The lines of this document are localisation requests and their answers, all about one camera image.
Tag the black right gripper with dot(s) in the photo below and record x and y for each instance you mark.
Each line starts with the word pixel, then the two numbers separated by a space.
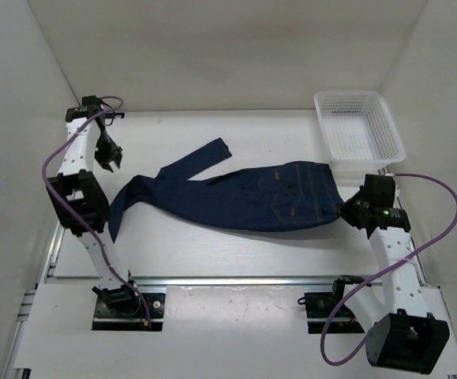
pixel 345 209

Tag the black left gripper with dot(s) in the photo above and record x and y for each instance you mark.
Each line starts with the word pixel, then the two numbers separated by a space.
pixel 106 158

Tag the dark blue denim trousers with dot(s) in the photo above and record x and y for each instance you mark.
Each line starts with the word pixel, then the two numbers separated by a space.
pixel 290 197

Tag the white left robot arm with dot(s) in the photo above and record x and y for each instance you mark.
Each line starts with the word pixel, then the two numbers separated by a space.
pixel 80 203

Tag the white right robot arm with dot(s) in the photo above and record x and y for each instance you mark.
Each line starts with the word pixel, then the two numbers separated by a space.
pixel 401 332

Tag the dark label sticker on table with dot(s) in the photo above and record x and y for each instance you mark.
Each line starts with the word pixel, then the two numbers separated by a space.
pixel 115 115

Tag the white perforated plastic basket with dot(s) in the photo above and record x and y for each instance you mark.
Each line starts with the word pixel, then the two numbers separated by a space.
pixel 358 131

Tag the aluminium right side rail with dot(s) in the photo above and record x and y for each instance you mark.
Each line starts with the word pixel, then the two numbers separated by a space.
pixel 385 172

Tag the aluminium rail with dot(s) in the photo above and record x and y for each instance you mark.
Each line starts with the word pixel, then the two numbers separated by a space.
pixel 385 172
pixel 236 281
pixel 52 252

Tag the aluminium left side rail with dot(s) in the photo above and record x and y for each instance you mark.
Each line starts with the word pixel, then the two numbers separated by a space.
pixel 52 252

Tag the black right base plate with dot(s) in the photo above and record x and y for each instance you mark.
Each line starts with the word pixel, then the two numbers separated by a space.
pixel 319 305

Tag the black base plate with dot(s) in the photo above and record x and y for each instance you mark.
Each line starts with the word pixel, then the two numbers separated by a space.
pixel 118 310
pixel 319 305

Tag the aluminium front rail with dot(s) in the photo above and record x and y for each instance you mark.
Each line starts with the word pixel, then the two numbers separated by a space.
pixel 236 281

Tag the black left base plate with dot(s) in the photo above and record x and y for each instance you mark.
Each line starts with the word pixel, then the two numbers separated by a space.
pixel 118 310

